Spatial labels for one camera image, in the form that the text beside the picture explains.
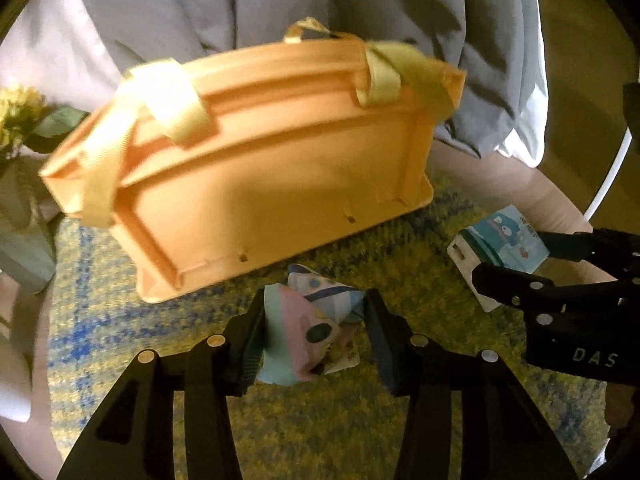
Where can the grey curtain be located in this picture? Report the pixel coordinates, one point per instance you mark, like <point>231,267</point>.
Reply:
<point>498,43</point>

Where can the white ribbed pot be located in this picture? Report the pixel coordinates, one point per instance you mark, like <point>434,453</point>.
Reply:
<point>15,384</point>

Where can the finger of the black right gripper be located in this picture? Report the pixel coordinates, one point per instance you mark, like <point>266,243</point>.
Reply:
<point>601,244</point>
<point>517,289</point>

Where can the pastel fabric pouch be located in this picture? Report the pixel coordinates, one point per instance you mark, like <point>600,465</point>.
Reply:
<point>311,321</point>

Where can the sunflower bouquet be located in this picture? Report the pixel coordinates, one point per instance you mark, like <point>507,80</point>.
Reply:
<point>29,121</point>

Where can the person's right hand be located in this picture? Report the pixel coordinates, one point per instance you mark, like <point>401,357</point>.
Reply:
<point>619,407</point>

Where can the white hoop tube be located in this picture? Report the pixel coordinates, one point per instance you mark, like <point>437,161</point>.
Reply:
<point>610,177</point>

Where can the orange plastic crate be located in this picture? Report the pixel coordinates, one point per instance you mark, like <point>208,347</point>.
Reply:
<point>207,170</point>

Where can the white sheer curtain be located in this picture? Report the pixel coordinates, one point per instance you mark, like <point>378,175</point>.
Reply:
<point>54,47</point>

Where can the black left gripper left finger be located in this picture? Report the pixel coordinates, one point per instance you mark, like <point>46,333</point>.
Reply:
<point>129,436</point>

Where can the teal tissue pack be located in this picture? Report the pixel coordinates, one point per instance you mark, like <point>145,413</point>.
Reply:
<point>504,238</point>

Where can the yellow blue woven mat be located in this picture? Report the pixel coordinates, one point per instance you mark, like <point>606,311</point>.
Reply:
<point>341,426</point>

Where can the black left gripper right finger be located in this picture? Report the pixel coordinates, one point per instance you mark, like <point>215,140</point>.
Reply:
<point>504,435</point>

